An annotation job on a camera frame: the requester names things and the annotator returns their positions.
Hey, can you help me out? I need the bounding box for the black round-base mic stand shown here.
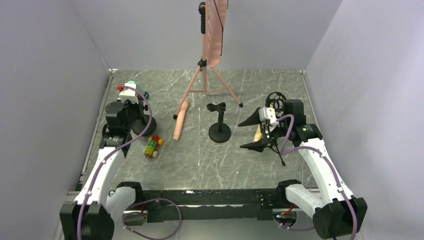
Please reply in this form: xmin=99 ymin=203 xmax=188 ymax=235
xmin=206 ymin=102 xmax=231 ymax=143
xmin=131 ymin=101 xmax=157 ymax=136

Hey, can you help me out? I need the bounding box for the teal microphone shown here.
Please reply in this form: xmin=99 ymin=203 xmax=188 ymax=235
xmin=127 ymin=80 xmax=150 ymax=100

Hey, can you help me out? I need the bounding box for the pink microphone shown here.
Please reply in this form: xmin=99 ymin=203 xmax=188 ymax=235
xmin=173 ymin=99 xmax=189 ymax=141

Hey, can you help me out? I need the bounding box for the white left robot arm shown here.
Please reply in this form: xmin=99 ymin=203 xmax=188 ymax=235
xmin=59 ymin=100 xmax=151 ymax=240

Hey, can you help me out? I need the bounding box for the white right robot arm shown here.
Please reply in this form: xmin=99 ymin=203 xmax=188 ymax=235
xmin=238 ymin=99 xmax=368 ymax=240

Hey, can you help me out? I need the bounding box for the pink music stand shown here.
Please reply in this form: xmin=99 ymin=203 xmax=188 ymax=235
xmin=173 ymin=0 xmax=244 ymax=120

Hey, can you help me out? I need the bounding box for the yellow microphone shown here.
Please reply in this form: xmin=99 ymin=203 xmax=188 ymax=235
xmin=253 ymin=103 xmax=274 ymax=142

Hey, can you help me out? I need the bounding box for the colourful toy block car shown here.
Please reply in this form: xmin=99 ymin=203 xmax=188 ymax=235
xmin=143 ymin=135 xmax=163 ymax=159

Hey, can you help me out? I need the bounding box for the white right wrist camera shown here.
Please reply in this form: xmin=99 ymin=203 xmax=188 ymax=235
xmin=258 ymin=107 xmax=278 ymax=126

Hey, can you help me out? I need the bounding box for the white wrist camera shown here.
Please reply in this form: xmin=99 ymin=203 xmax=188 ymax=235
xmin=258 ymin=107 xmax=278 ymax=126
xmin=116 ymin=81 xmax=139 ymax=104

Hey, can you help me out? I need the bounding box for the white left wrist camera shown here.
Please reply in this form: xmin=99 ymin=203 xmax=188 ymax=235
xmin=116 ymin=81 xmax=139 ymax=104

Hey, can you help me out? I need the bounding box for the black shock mount tripod stand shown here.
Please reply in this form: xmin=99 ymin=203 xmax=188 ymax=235
xmin=265 ymin=91 xmax=287 ymax=167

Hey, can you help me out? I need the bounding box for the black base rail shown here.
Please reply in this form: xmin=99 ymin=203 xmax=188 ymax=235
xmin=143 ymin=188 xmax=292 ymax=223

